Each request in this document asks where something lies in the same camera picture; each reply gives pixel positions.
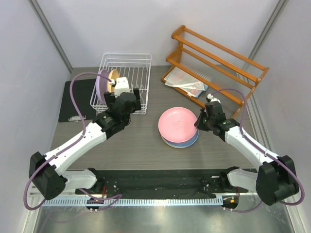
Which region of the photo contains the pink plate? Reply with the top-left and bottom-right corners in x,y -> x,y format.
158,107 -> 197,143

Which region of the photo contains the blue plate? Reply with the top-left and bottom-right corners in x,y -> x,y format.
161,130 -> 199,146

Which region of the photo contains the yellow bear plate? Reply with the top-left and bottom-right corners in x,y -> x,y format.
164,141 -> 192,149

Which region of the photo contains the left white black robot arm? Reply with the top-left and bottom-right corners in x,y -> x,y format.
29,88 -> 141,200

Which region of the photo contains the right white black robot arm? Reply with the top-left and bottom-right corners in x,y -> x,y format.
194,101 -> 302,206

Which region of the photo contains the orange wooden shelf rack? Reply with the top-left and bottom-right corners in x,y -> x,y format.
161,25 -> 269,117

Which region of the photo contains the purple plate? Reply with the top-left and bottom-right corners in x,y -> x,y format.
95,69 -> 109,105

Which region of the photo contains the orange plate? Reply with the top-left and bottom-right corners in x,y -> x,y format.
107,69 -> 120,92

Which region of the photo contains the black mat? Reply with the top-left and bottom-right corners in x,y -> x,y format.
58,78 -> 99,123

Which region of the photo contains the clear plastic zip bag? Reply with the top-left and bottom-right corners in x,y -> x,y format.
164,67 -> 208,98

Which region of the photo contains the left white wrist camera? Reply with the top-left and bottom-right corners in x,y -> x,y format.
109,77 -> 130,97

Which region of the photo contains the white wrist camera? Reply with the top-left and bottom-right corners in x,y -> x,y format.
109,77 -> 130,97
206,94 -> 221,105

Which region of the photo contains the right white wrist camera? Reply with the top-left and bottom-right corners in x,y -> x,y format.
206,94 -> 221,105

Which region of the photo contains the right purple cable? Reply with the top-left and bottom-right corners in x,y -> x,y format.
210,88 -> 305,214

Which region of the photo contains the purple cable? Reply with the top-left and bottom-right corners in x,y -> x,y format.
23,71 -> 116,210
210,88 -> 305,214

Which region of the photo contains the white wire dish rack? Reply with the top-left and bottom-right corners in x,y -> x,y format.
90,53 -> 152,115

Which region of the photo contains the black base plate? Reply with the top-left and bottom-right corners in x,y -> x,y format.
46,169 -> 262,199

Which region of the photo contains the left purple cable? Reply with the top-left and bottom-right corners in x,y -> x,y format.
23,71 -> 116,210

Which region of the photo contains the aluminium slotted rail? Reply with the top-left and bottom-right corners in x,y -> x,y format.
43,196 -> 223,207

